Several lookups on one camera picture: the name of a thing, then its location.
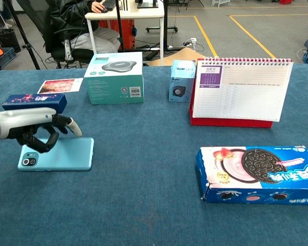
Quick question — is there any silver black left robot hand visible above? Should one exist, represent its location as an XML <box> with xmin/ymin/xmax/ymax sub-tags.
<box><xmin>0</xmin><ymin>107</ymin><xmax>83</xmax><ymax>154</ymax></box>

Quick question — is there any light blue smartphone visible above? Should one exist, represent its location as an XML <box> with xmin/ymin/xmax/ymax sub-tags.
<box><xmin>17</xmin><ymin>137</ymin><xmax>95</xmax><ymax>172</ymax></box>

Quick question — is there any dark blue long box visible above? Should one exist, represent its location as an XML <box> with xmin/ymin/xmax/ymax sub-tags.
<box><xmin>2</xmin><ymin>93</ymin><xmax>68</xmax><ymax>114</ymax></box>

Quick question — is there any red photo postcard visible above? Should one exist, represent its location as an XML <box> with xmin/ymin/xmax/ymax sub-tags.
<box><xmin>37</xmin><ymin>77</ymin><xmax>84</xmax><ymax>94</ymax></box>

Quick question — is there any blue plastic crate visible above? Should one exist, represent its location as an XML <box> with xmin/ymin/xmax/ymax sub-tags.
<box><xmin>0</xmin><ymin>47</ymin><xmax>17</xmax><ymax>69</ymax></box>

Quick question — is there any black office chair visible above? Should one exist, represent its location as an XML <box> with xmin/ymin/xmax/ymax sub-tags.
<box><xmin>16</xmin><ymin>0</ymin><xmax>94</xmax><ymax>69</ymax></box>

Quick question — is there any black waste bin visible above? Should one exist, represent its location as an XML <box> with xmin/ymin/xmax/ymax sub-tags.
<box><xmin>0</xmin><ymin>28</ymin><xmax>22</xmax><ymax>53</ymax></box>

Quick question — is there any black tripod stand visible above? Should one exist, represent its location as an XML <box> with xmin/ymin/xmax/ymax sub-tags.
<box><xmin>3</xmin><ymin>0</ymin><xmax>41</xmax><ymax>70</ymax></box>

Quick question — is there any teal speakerphone box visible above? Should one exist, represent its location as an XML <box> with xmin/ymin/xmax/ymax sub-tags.
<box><xmin>84</xmin><ymin>52</ymin><xmax>144</xmax><ymax>106</ymax></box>

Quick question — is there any seated person in black jacket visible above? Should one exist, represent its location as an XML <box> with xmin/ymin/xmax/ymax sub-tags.
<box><xmin>45</xmin><ymin>0</ymin><xmax>122</xmax><ymax>54</ymax></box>

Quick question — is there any red cabinet under desk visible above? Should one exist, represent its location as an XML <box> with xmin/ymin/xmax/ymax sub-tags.
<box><xmin>99</xmin><ymin>19</ymin><xmax>137</xmax><ymax>51</ymax></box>

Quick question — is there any black keyboard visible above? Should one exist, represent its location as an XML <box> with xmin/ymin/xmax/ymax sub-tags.
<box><xmin>101</xmin><ymin>0</ymin><xmax>117</xmax><ymax>11</ymax></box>

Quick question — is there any white desk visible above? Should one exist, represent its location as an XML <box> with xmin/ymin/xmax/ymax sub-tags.
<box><xmin>85</xmin><ymin>0</ymin><xmax>165</xmax><ymax>64</ymax></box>

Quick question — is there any small light blue speaker box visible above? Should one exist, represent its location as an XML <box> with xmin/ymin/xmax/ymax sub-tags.
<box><xmin>168</xmin><ymin>59</ymin><xmax>197</xmax><ymax>103</ymax></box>

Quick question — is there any black rolling stand base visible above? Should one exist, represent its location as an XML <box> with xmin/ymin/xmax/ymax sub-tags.
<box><xmin>145</xmin><ymin>0</ymin><xmax>179</xmax><ymax>33</ymax></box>

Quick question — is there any cardboard sheet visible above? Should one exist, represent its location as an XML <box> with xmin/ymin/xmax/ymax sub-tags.
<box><xmin>145</xmin><ymin>48</ymin><xmax>213</xmax><ymax>67</ymax></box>

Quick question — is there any white power strip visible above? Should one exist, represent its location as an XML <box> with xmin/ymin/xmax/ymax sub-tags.
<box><xmin>182</xmin><ymin>37</ymin><xmax>198</xmax><ymax>47</ymax></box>

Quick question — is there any red spiral desk calendar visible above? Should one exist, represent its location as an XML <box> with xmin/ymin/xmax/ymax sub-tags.
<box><xmin>189</xmin><ymin>57</ymin><xmax>294</xmax><ymax>129</ymax></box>

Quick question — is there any blue Oreo cookie box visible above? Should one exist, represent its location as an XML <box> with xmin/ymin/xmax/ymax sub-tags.
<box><xmin>196</xmin><ymin>146</ymin><xmax>308</xmax><ymax>206</ymax></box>

